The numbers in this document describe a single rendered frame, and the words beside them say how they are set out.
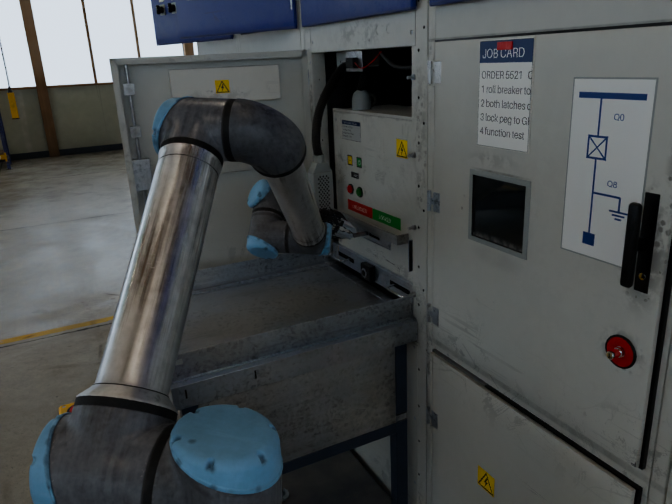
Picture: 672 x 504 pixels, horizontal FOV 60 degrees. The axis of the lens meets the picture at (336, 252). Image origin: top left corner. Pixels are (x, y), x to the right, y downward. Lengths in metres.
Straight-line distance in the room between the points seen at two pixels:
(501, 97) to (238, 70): 1.02
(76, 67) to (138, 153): 10.69
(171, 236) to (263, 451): 0.38
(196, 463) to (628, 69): 0.85
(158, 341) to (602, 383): 0.78
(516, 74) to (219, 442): 0.84
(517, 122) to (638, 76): 0.26
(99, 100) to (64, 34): 1.29
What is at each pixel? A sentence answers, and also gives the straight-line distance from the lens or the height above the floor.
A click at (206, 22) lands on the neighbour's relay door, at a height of 1.70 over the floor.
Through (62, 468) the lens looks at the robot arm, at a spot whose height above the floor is 1.05.
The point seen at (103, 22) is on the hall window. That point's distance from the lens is 12.75.
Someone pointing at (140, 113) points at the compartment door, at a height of 1.41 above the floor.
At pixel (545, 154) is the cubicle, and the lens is 1.16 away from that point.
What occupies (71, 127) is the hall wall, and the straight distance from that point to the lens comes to 12.60.
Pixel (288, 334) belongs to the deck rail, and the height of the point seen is 0.89.
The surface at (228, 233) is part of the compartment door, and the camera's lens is 2.10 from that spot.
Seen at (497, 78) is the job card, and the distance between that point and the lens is 1.24.
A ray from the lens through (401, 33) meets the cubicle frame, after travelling 1.56.
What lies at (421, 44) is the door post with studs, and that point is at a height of 1.57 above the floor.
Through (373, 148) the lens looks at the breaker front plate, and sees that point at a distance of 1.79.
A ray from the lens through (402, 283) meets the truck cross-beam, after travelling 1.74.
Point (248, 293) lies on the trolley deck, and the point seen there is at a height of 0.85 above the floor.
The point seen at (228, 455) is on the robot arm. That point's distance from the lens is 0.81.
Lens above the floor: 1.55
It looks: 18 degrees down
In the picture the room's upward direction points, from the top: 3 degrees counter-clockwise
